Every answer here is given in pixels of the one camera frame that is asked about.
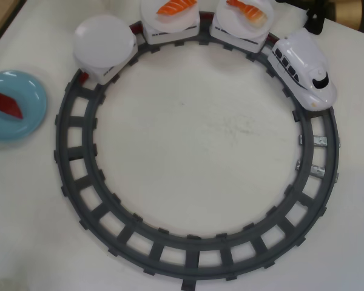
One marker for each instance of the black clamp stand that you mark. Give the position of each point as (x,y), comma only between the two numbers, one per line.
(317,21)

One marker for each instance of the blue round dish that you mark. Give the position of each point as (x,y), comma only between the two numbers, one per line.
(27,91)

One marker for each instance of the red tuna sushi toy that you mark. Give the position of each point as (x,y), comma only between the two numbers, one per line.
(4,104)

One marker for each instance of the small silver tape piece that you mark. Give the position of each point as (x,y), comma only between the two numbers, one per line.
(298,165)
(300,140)

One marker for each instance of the grey circular toy train track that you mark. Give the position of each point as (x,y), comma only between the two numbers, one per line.
(192,257)

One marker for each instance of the white Shinkansen toy locomotive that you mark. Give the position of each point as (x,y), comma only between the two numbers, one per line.
(300,60)

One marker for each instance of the orange salmon sushi toy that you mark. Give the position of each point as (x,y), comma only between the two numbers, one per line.
(176,7)

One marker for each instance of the brown cardboard box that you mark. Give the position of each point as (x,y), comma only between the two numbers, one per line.
(356,13)

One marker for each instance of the orange shrimp sushi toy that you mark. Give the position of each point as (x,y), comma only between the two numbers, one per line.
(251,12)

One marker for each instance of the white train wagon with plate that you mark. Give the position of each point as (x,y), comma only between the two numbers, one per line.
(103,39)
(236,33)
(170,34)

